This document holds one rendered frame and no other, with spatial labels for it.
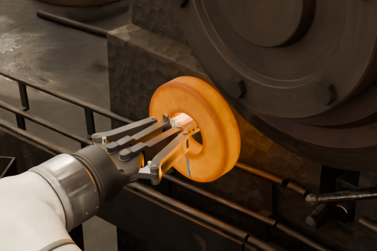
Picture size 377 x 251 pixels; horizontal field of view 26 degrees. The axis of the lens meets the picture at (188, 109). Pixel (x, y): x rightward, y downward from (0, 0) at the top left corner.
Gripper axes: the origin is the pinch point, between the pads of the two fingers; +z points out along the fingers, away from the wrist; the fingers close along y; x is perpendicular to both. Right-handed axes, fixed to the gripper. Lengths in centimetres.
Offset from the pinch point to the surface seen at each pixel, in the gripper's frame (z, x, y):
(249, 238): -2.5, -12.8, 12.7
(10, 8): 121, -89, -240
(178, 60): 8.3, 2.6, -11.0
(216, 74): -9.9, 16.2, 14.2
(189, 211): -2.6, -13.9, 1.4
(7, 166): -14.3, -13.1, -27.9
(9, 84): 75, -87, -174
